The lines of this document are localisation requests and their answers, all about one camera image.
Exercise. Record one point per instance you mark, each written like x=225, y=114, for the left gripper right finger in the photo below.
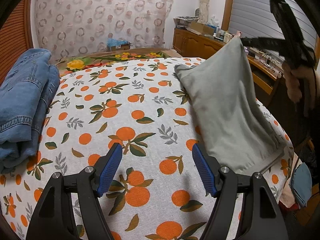
x=260, y=218

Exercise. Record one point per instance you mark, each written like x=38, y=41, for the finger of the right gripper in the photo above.
x=261, y=43

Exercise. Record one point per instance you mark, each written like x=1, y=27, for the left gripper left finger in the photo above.
x=53, y=216

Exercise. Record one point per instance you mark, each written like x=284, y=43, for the grey-green shorts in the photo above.
x=233, y=127

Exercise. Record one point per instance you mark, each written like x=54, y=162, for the person right hand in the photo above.
x=295, y=79

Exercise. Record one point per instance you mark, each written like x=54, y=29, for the wooden sideboard cabinet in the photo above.
x=270, y=86

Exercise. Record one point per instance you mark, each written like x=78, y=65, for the grey window blind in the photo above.
x=253, y=19

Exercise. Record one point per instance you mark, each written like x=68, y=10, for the cardboard box on cabinet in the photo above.
x=201, y=29

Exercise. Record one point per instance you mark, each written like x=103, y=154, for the stack of magazines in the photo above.
x=184, y=21

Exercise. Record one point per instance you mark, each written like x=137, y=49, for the orange print bed sheet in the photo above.
x=141, y=106

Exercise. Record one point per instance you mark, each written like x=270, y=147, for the folded blue jeans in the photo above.
x=26, y=93

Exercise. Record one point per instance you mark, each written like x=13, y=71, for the floral blanket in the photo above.
x=68, y=65

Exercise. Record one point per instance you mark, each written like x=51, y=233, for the cardboard box with blue bag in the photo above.
x=115, y=45

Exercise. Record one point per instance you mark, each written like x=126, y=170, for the pink circle pattern curtain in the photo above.
x=69, y=28

